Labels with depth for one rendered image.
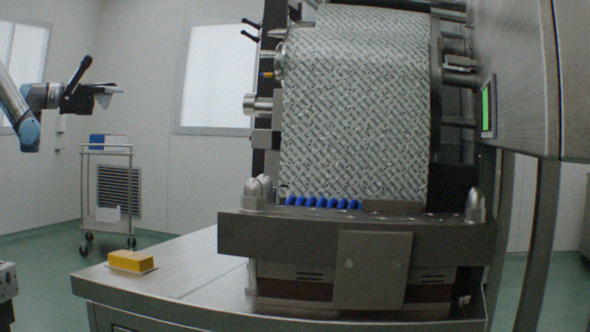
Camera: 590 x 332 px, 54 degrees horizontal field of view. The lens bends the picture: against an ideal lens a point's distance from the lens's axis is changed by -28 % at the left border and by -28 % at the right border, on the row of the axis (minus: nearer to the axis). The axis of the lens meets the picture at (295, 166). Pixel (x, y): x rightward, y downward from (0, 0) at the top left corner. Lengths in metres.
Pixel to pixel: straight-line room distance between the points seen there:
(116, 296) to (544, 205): 0.82
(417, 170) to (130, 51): 6.46
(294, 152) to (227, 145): 5.84
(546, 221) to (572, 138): 1.00
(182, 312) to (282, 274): 0.16
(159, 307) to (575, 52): 0.81
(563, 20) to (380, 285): 0.69
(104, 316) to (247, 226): 0.29
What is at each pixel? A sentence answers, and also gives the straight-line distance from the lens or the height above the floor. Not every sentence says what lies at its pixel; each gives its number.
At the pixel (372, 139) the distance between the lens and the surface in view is 1.19.
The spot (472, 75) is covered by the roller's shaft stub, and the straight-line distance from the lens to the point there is 1.23.
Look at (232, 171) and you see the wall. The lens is 7.03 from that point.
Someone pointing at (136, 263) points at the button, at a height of 0.92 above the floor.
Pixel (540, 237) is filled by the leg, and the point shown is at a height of 0.97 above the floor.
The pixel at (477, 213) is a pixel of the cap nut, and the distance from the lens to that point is 1.01.
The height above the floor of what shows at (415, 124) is 1.16.
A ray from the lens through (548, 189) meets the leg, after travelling 1.34.
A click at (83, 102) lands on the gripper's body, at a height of 1.19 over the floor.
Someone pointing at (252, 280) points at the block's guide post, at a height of 0.92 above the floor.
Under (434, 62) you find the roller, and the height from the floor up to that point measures 1.27.
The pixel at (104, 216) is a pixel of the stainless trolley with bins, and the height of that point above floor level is 0.31.
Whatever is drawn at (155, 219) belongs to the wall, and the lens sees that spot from 7.36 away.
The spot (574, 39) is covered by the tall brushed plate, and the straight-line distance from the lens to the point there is 0.36.
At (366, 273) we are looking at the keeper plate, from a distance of 0.98.
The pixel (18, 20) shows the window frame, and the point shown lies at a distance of 6.17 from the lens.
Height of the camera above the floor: 1.15
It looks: 3 degrees down
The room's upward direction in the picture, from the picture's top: 3 degrees clockwise
